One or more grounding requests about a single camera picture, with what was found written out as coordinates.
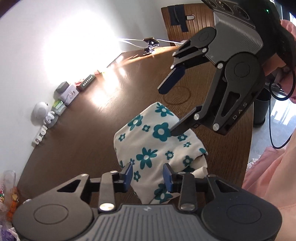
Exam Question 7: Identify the cream teal floral garment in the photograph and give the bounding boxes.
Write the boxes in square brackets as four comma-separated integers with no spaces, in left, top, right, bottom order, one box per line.
[113,101,208,205]

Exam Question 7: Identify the wooden chair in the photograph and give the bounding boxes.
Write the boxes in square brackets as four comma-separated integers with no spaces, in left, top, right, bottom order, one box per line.
[161,3,216,47]

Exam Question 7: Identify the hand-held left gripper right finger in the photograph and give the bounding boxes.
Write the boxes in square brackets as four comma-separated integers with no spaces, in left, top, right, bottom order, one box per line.
[162,163,240,211]

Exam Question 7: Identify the person's right hand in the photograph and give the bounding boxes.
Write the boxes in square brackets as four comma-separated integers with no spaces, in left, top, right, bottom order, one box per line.
[264,20,293,78]

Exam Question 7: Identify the white printed tin box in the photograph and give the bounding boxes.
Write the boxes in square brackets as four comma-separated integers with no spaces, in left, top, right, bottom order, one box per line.
[54,84,79,106]

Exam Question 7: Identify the white letter ornament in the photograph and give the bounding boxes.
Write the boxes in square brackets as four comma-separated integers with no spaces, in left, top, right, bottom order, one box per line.
[32,125,50,146]

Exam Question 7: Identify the small grey box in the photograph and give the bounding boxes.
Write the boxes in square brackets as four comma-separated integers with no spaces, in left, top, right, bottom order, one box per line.
[56,82,70,93]

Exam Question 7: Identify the white robot speaker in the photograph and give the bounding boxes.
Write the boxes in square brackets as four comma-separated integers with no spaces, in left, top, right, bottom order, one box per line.
[34,101,59,127]

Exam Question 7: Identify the black cloth strip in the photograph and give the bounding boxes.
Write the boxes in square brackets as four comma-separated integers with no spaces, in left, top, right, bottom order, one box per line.
[168,5,189,33]

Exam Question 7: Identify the clear plastic bag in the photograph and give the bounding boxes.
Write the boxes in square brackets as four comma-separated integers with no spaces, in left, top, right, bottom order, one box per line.
[0,170,16,209]

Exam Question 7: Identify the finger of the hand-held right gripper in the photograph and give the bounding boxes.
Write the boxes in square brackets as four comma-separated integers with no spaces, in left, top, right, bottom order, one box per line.
[170,65,265,137]
[157,40,210,95]

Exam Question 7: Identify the stack of green packets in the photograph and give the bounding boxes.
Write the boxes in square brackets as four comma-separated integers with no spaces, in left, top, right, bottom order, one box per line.
[51,100,66,115]

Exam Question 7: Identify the person's pink clothing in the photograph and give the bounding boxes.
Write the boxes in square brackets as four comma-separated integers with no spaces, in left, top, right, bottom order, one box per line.
[242,146,296,241]

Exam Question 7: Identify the black cable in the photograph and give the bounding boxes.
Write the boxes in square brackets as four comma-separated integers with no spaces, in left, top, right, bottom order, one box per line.
[268,70,296,149]

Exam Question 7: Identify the black clip stand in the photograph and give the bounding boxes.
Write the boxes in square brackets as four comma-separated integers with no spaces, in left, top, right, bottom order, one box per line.
[143,37,160,55]

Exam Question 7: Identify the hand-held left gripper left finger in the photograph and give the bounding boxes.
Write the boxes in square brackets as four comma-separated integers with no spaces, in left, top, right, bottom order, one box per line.
[57,162,134,213]

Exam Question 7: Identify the black bin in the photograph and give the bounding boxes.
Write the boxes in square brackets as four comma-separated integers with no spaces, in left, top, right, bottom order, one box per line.
[253,89,271,127]

